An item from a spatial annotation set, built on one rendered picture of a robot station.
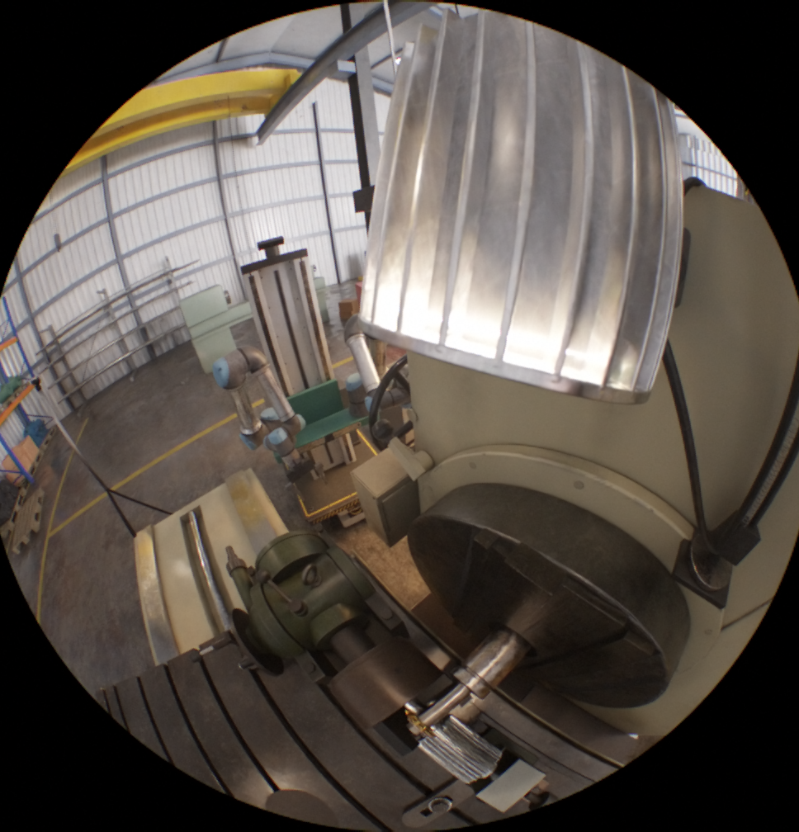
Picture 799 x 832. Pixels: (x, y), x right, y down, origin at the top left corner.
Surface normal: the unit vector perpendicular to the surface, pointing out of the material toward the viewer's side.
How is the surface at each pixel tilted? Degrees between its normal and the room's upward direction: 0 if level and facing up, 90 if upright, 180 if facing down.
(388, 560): 0
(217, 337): 90
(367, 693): 17
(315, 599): 25
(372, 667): 6
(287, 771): 0
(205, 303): 90
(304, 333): 90
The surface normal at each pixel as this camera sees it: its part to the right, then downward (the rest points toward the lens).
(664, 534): -0.75, 0.46
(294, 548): 0.13, -0.89
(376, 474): -0.10, -0.79
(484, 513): -0.39, -0.89
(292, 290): 0.51, 0.48
